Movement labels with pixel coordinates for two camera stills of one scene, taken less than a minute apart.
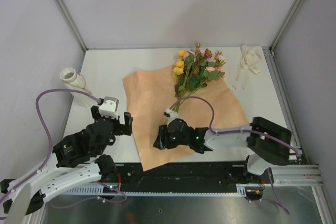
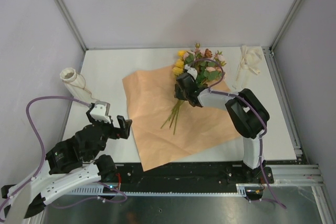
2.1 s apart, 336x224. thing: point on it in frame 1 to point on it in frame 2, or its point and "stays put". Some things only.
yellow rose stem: (179, 72) stays put
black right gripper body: (172, 142) to (180, 94)
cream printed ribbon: (251, 57) stays put
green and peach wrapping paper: (150, 94) stays put
